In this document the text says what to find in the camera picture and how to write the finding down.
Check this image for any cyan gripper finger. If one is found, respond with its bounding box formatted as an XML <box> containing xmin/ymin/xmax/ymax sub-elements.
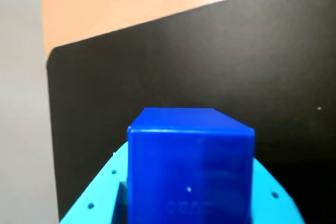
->
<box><xmin>59</xmin><ymin>141</ymin><xmax>129</xmax><ymax>224</ymax></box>
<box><xmin>250</xmin><ymin>155</ymin><xmax>306</xmax><ymax>224</ymax></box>

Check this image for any blue cube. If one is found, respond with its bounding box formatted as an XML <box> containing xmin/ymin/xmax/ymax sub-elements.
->
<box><xmin>127</xmin><ymin>107</ymin><xmax>256</xmax><ymax>224</ymax></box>

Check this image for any black table mat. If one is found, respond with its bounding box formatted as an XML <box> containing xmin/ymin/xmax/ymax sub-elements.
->
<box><xmin>46</xmin><ymin>0</ymin><xmax>336</xmax><ymax>224</ymax></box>

